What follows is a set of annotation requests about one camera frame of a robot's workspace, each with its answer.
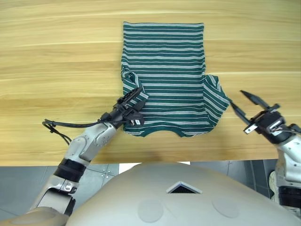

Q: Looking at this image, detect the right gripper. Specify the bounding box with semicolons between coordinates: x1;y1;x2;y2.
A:
230;89;301;145

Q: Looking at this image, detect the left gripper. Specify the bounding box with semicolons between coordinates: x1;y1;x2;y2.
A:
101;85;148;125

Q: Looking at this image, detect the green white striped T-shirt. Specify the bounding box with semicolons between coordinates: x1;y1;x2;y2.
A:
119;21;231;138

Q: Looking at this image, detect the robot body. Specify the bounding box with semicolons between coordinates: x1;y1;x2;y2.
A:
64;161;301;226

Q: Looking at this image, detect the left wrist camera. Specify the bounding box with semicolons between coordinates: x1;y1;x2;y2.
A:
127;112;145;127

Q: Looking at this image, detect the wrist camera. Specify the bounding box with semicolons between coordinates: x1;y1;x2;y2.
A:
258;111;287;133
127;112;145;127

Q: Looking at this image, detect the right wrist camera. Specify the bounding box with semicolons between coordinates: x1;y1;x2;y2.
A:
258;111;287;133

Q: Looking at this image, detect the black cable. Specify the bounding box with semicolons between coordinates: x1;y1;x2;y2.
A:
42;119;105;145

